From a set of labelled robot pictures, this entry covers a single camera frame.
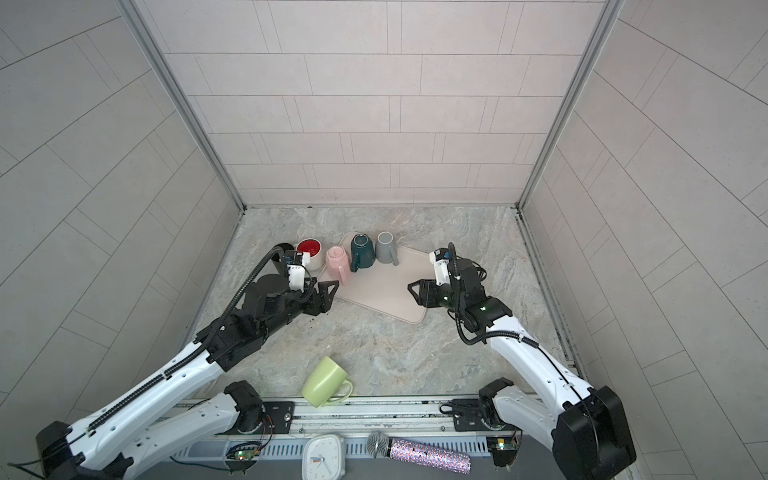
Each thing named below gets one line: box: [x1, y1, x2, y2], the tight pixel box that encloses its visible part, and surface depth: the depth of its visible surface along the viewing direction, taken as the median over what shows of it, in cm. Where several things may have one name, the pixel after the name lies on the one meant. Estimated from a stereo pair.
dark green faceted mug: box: [350, 233, 375, 273], surface depth 96 cm
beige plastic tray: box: [318, 232, 435, 324], surface depth 98 cm
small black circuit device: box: [486, 436, 519, 467], surface depth 70 cm
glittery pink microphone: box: [366, 432, 472, 474], surface depth 65 cm
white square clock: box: [302, 434, 347, 480], surface depth 64 cm
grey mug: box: [375, 231, 399, 266], surface depth 98 cm
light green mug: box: [301, 355, 353, 408], surface depth 74 cm
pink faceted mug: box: [326, 246, 351, 287], surface depth 92 cm
